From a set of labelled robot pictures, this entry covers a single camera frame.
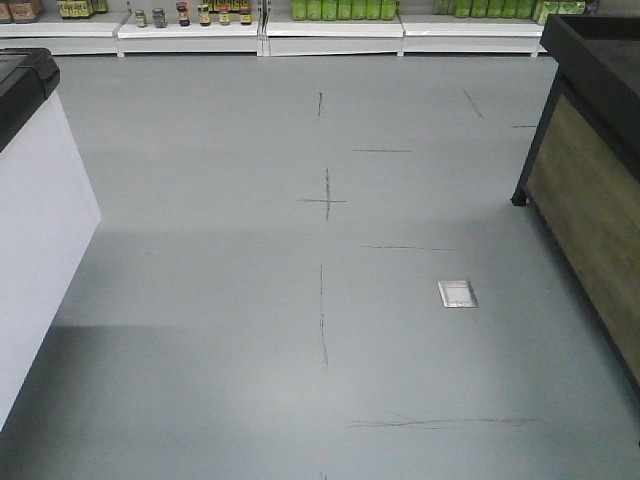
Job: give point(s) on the metal floor outlet cover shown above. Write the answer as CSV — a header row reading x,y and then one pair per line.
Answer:
x,y
457,294

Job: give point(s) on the black wooden produce stand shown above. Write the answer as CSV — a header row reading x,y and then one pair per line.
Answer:
x,y
581,174

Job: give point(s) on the white chest freezer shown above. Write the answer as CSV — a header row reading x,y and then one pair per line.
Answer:
x,y
49,212

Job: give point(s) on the white store shelving unit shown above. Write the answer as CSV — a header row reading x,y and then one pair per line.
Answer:
x,y
150,27

